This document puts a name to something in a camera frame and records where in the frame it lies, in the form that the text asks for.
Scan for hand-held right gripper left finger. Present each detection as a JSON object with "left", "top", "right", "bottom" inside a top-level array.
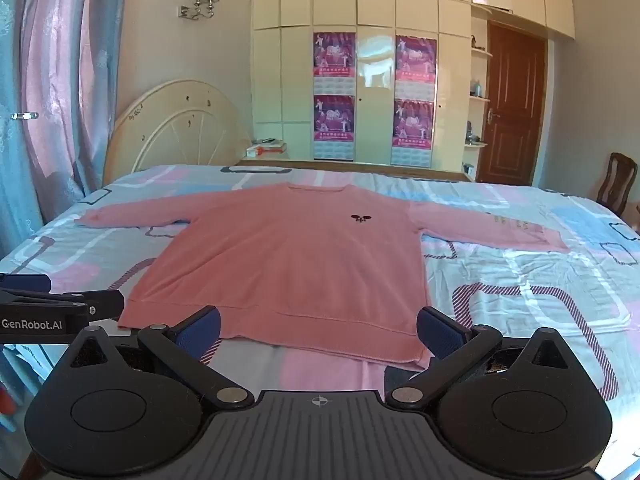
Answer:
[{"left": 66, "top": 305, "right": 256, "bottom": 411}]

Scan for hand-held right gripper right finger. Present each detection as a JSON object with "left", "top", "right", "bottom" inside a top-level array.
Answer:
[{"left": 386, "top": 306, "right": 571, "bottom": 410}]

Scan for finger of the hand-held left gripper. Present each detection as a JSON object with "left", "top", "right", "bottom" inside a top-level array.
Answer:
[{"left": 0, "top": 273, "right": 126, "bottom": 322}]

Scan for pink sweater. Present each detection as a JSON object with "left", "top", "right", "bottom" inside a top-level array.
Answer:
[{"left": 75, "top": 183, "right": 572, "bottom": 372}]

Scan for patterned pastel bedsheet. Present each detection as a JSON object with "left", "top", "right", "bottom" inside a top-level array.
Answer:
[{"left": 0, "top": 164, "right": 640, "bottom": 480}]

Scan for cream round headboard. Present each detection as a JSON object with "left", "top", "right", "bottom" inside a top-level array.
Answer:
[{"left": 102, "top": 79, "right": 252, "bottom": 186}]

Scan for stack of books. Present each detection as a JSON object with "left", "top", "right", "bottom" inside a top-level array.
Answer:
[{"left": 252, "top": 137, "right": 288, "bottom": 157}]

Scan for blue pink curtain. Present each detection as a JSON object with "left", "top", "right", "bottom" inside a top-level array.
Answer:
[{"left": 0, "top": 0, "right": 133, "bottom": 256}]

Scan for wooden chair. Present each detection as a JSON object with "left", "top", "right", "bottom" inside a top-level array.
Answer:
[{"left": 596, "top": 152, "right": 639, "bottom": 216}]

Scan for cream corner shelves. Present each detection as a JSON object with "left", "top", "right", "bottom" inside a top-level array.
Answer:
[{"left": 464, "top": 35, "right": 493, "bottom": 151}]

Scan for brown wooden door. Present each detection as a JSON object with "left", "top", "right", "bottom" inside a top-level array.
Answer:
[{"left": 477, "top": 20, "right": 547, "bottom": 186}]

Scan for cream wardrobe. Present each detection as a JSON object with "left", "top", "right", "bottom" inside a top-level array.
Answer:
[{"left": 250, "top": 0, "right": 576, "bottom": 176}]

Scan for wooden bed frame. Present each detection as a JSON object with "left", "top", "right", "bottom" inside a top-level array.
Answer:
[{"left": 235, "top": 159, "right": 473, "bottom": 183}]

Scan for purple wall poster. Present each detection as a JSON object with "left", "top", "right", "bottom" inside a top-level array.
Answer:
[
  {"left": 313, "top": 32, "right": 357, "bottom": 92},
  {"left": 313, "top": 94, "right": 356, "bottom": 161},
  {"left": 391, "top": 99, "right": 435, "bottom": 167},
  {"left": 395, "top": 35, "right": 437, "bottom": 98}
]

